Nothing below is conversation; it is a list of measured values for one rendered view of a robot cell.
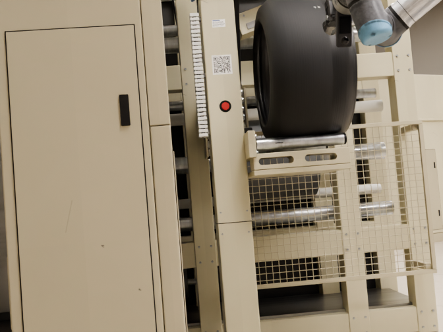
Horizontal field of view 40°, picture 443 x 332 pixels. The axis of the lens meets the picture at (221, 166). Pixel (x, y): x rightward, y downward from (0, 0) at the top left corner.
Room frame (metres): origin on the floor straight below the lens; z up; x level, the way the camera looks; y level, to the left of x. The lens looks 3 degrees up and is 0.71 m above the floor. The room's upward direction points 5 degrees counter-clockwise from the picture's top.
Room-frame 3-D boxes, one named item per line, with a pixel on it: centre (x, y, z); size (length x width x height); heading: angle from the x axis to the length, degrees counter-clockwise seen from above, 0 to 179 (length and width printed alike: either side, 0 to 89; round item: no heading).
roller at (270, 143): (2.24, -0.30, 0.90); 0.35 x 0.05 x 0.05; 94
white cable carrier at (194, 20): (2.30, 0.05, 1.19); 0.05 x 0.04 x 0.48; 4
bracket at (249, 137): (2.36, -0.10, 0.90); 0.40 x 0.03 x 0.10; 4
